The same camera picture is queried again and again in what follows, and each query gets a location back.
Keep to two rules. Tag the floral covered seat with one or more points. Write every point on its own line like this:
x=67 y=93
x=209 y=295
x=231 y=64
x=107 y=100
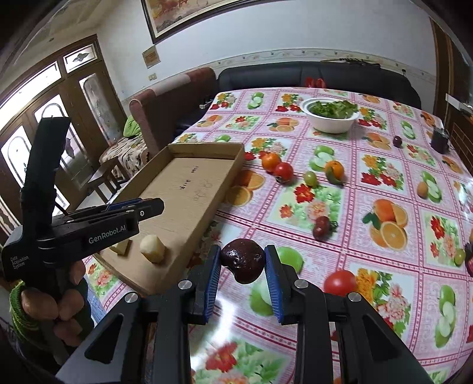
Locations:
x=132 y=153

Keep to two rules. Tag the wooden sideboard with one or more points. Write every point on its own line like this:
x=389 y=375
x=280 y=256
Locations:
x=453 y=84

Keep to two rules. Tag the white bowl of greens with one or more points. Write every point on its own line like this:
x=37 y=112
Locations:
x=330 y=115

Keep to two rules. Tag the dark red tomato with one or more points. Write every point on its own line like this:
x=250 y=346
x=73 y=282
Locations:
x=324 y=227

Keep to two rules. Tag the cardboard box tray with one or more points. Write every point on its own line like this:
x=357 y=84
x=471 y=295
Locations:
x=192 y=180

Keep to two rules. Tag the black cup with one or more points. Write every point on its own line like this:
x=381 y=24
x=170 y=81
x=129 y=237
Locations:
x=439 y=141

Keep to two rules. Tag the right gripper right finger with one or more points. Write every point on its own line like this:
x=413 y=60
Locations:
x=369 y=351

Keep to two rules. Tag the maroon armchair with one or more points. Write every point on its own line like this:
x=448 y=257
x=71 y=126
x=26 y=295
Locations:
x=158 y=108

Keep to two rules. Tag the small wall plaque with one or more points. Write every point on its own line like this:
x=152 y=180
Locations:
x=151 y=57

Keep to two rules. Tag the small dark plum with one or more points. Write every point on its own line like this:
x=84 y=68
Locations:
x=397 y=142

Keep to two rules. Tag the dark red label jar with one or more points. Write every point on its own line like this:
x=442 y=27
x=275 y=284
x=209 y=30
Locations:
x=468 y=248

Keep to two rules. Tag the green tomato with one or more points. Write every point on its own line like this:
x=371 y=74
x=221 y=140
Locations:
x=310 y=179

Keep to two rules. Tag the person left hand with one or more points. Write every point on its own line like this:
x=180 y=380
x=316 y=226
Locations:
x=43 y=307

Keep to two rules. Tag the round beige cake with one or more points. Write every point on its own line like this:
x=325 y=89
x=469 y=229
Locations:
x=152 y=248

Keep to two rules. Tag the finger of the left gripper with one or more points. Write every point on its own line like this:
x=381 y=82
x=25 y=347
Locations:
x=122 y=204
x=147 y=208

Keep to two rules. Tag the dark purple plum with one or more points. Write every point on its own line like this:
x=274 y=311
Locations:
x=244 y=258

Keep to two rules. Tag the green cushion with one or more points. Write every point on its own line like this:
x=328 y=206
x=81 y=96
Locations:
x=131 y=128

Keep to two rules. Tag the brown round fruit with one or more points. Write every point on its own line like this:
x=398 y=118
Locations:
x=422 y=190

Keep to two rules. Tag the large red tomato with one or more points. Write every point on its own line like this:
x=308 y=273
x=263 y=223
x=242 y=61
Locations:
x=340 y=283

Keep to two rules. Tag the orange mandarin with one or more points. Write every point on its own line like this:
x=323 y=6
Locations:
x=270 y=161

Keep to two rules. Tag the green grape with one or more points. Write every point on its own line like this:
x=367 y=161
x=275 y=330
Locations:
x=459 y=257

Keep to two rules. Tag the black leather sofa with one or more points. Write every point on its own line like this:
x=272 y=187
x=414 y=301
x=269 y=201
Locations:
x=363 y=78

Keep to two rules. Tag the mandarin with green leaf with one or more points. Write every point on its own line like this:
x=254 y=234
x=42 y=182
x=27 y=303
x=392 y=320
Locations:
x=334 y=172

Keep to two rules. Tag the beige cake block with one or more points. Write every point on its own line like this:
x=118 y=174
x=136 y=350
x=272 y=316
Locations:
x=121 y=247

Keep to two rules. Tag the red bag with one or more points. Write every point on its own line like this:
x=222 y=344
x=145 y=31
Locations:
x=315 y=83

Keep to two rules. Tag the small wooden stool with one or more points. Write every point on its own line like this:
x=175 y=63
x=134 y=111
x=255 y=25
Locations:
x=104 y=176

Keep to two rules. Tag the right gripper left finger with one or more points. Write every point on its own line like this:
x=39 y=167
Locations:
x=115 y=351

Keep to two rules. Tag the wooden glass door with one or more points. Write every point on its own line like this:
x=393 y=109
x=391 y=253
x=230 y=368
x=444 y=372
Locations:
x=64 y=106

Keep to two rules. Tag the fruit print tablecloth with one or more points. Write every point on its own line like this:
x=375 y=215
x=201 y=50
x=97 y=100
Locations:
x=345 y=182

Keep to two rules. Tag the framed painting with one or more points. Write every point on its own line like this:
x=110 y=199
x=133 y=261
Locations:
x=165 y=18

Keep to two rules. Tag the small red tomato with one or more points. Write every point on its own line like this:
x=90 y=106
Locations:
x=283 y=172

